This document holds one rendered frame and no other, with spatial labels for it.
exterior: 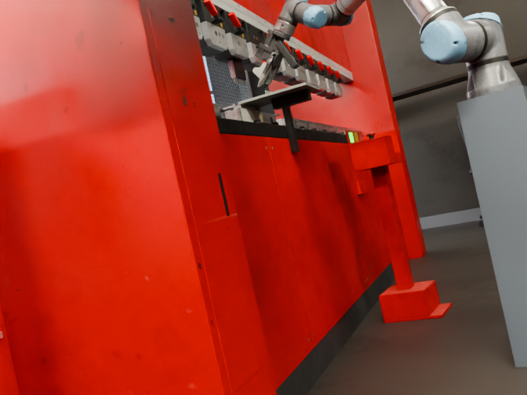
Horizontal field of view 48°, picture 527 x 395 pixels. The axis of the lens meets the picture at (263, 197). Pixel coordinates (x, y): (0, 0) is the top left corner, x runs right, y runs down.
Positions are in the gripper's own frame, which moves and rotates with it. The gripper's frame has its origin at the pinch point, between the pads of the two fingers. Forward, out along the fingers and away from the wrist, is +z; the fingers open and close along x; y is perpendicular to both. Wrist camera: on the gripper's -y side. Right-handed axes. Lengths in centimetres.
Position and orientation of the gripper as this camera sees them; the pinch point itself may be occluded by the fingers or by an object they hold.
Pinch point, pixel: (263, 85)
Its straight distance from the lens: 228.7
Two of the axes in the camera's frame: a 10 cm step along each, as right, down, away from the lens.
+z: -4.2, 8.8, 2.2
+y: -8.4, -4.7, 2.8
